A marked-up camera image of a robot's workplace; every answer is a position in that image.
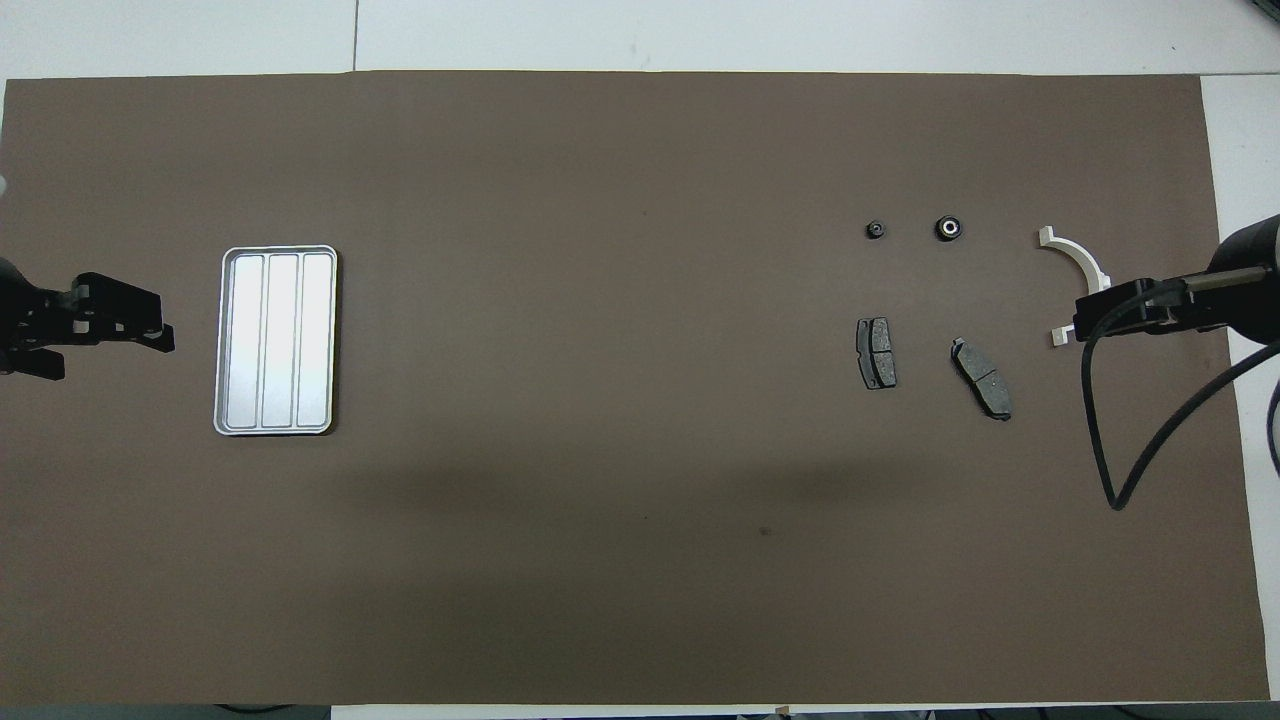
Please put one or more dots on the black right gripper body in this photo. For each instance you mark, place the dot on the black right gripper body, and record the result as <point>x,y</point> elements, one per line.
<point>1255,300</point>

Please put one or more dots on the silver metal tray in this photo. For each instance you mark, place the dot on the silver metal tray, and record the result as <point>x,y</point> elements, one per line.
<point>275,340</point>

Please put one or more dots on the white semicircular bracket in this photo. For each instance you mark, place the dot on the white semicircular bracket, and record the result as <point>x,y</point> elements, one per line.
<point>1075,255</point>

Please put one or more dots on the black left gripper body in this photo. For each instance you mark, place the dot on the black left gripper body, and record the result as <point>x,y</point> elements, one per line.
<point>25,310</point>

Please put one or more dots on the large dark brake pad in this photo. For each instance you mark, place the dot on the large dark brake pad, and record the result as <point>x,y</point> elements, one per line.
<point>982,380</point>

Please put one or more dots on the brown table mat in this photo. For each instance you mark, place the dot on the brown table mat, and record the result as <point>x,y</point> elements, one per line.
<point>600,450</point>

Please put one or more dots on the large black bearing gear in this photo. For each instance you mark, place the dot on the large black bearing gear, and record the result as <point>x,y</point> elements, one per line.
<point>948,228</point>

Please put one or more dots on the small black bearing gear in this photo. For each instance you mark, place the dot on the small black bearing gear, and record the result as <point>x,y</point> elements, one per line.
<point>875,230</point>

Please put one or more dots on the small dark brake pad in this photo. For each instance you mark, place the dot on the small dark brake pad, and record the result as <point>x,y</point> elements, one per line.
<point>877,355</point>

